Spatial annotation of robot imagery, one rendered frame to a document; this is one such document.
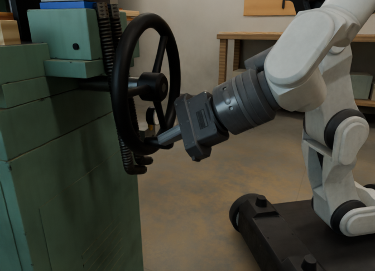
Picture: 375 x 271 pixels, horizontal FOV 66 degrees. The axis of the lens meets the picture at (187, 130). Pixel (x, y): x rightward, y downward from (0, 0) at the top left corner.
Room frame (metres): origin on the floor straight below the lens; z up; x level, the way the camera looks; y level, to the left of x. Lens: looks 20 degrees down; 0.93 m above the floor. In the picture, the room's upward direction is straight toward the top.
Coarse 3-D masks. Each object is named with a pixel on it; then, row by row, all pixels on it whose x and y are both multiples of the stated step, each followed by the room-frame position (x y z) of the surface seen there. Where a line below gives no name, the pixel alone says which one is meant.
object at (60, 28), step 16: (32, 16) 0.58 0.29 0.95; (48, 16) 0.57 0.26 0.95; (64, 16) 0.56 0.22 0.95; (80, 16) 0.55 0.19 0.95; (96, 16) 0.57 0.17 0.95; (32, 32) 0.58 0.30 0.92; (48, 32) 0.57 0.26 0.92; (64, 32) 0.56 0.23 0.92; (80, 32) 0.55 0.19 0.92; (96, 32) 0.56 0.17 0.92; (64, 48) 0.56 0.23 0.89; (80, 48) 0.55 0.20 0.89; (96, 48) 0.56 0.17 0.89
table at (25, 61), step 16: (0, 48) 0.48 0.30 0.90; (16, 48) 0.51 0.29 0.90; (32, 48) 0.54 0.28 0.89; (48, 48) 0.57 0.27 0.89; (0, 64) 0.47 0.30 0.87; (16, 64) 0.50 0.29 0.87; (32, 64) 0.53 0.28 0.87; (48, 64) 0.55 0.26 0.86; (64, 64) 0.54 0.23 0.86; (80, 64) 0.53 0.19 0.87; (96, 64) 0.56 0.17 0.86; (0, 80) 0.47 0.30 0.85; (16, 80) 0.49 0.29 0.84
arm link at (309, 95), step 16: (256, 64) 0.47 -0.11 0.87; (240, 80) 0.44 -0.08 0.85; (256, 80) 0.42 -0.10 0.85; (320, 80) 0.42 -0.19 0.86; (240, 96) 0.42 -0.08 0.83; (256, 96) 0.41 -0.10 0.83; (272, 96) 0.41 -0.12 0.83; (288, 96) 0.40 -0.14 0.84; (304, 96) 0.41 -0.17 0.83; (320, 96) 0.43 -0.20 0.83; (256, 112) 0.41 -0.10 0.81; (272, 112) 0.42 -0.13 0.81
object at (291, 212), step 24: (240, 216) 1.07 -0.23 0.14; (264, 216) 1.00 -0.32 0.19; (288, 216) 1.03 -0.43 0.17; (312, 216) 1.03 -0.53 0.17; (264, 240) 0.86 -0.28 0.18; (288, 240) 0.86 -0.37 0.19; (312, 240) 0.88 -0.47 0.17; (336, 240) 0.88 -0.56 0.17; (360, 240) 0.88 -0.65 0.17; (264, 264) 0.83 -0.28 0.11; (288, 264) 0.73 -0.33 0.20; (312, 264) 0.69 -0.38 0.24; (336, 264) 0.77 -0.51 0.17; (360, 264) 0.77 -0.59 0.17
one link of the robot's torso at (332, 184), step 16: (352, 128) 0.81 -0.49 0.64; (368, 128) 0.83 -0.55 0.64; (304, 144) 0.97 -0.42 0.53; (320, 144) 0.94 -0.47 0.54; (336, 144) 0.81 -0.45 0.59; (352, 144) 0.81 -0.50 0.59; (304, 160) 0.96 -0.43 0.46; (320, 160) 0.94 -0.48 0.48; (336, 160) 0.81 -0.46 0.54; (352, 160) 0.81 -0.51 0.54; (320, 176) 0.95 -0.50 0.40; (336, 176) 0.84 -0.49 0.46; (352, 176) 0.87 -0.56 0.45; (320, 192) 0.92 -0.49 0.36; (336, 192) 0.86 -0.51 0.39; (352, 192) 0.87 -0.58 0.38; (320, 208) 0.91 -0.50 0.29; (336, 208) 0.86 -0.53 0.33; (352, 208) 0.85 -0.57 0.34; (336, 224) 0.84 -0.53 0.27
